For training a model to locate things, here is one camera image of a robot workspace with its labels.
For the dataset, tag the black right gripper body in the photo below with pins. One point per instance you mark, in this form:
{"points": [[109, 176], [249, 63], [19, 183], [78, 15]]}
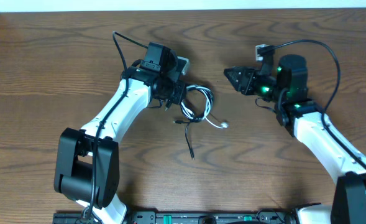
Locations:
{"points": [[266, 86]]}

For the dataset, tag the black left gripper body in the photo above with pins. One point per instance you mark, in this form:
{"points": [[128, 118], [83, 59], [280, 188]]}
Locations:
{"points": [[176, 92]]}

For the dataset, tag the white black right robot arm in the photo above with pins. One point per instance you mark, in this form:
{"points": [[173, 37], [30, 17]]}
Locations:
{"points": [[306, 121]]}

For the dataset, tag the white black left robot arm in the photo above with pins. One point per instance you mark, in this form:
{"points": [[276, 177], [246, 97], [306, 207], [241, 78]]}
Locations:
{"points": [[87, 166]]}

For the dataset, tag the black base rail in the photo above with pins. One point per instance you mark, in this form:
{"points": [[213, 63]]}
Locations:
{"points": [[152, 217]]}

